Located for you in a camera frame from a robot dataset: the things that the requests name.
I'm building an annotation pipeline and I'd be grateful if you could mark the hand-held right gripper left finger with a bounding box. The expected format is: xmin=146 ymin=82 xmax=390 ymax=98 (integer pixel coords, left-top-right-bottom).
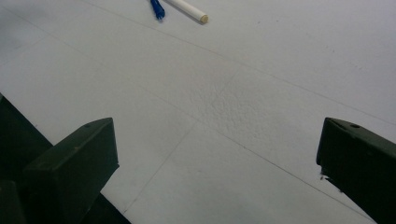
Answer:
xmin=21 ymin=117 xmax=120 ymax=224

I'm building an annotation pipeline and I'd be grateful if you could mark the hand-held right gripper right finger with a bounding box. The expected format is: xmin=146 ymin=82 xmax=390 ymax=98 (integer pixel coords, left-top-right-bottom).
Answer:
xmin=316 ymin=117 xmax=396 ymax=224

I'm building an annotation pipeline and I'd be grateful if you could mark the blue pen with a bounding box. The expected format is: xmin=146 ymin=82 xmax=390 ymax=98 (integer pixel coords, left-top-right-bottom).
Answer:
xmin=149 ymin=0 xmax=166 ymax=21

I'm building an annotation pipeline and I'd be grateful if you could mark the white marker with beige end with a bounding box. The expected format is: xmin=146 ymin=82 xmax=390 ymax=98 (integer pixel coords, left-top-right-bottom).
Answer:
xmin=164 ymin=0 xmax=209 ymax=25

